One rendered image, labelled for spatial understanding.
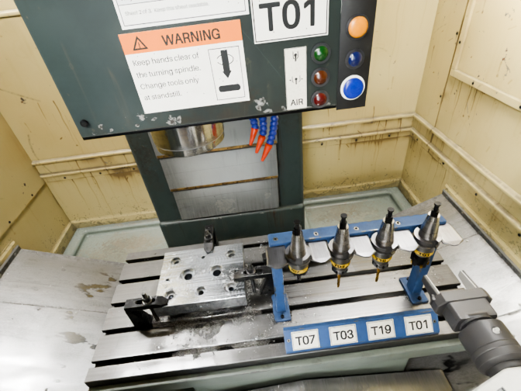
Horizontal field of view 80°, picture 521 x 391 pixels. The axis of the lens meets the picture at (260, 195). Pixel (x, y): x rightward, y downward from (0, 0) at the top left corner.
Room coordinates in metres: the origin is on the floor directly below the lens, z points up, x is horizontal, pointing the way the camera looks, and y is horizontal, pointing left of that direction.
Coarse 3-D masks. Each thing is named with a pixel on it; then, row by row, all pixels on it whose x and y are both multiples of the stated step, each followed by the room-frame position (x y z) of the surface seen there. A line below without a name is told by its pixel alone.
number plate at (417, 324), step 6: (408, 318) 0.46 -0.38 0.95; (414, 318) 0.46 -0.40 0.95; (420, 318) 0.46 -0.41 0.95; (426, 318) 0.46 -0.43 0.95; (408, 324) 0.45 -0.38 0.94; (414, 324) 0.45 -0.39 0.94; (420, 324) 0.45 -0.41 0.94; (426, 324) 0.45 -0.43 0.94; (432, 324) 0.44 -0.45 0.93; (408, 330) 0.44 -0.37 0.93; (414, 330) 0.44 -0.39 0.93; (420, 330) 0.44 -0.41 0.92; (426, 330) 0.43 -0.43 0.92; (432, 330) 0.43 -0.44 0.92
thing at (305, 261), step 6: (288, 246) 0.55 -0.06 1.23; (306, 246) 0.54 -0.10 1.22; (288, 252) 0.52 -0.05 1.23; (288, 258) 0.51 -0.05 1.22; (294, 258) 0.50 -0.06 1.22; (300, 258) 0.50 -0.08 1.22; (306, 258) 0.50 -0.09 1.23; (288, 264) 0.51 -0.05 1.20; (294, 264) 0.50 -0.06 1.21; (300, 264) 0.50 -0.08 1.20; (306, 264) 0.50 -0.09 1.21
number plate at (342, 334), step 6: (348, 324) 0.46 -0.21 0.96; (354, 324) 0.46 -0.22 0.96; (330, 330) 0.46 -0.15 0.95; (336, 330) 0.45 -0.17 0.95; (342, 330) 0.45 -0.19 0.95; (348, 330) 0.45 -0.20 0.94; (354, 330) 0.45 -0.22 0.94; (330, 336) 0.45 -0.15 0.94; (336, 336) 0.44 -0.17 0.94; (342, 336) 0.44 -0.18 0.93; (348, 336) 0.44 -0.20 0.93; (354, 336) 0.44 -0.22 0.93; (330, 342) 0.44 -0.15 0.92; (336, 342) 0.43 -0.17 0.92; (342, 342) 0.43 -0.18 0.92; (348, 342) 0.43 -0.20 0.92; (354, 342) 0.43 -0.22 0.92
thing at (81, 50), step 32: (32, 0) 0.45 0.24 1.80; (64, 0) 0.45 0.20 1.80; (96, 0) 0.45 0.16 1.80; (32, 32) 0.45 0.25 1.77; (64, 32) 0.45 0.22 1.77; (96, 32) 0.45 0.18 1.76; (128, 32) 0.45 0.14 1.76; (64, 64) 0.45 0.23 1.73; (96, 64) 0.45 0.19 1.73; (256, 64) 0.45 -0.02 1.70; (320, 64) 0.45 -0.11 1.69; (64, 96) 0.45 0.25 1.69; (96, 96) 0.45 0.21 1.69; (128, 96) 0.45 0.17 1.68; (256, 96) 0.45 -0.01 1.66; (96, 128) 0.45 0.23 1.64; (128, 128) 0.45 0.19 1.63; (160, 128) 0.45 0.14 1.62
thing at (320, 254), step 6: (318, 240) 0.56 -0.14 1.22; (324, 240) 0.56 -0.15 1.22; (312, 246) 0.54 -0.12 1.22; (318, 246) 0.54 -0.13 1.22; (324, 246) 0.54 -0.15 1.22; (312, 252) 0.52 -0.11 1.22; (318, 252) 0.52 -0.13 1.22; (324, 252) 0.52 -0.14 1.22; (312, 258) 0.50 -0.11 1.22; (318, 258) 0.50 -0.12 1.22; (324, 258) 0.50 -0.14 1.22; (330, 258) 0.50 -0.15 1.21
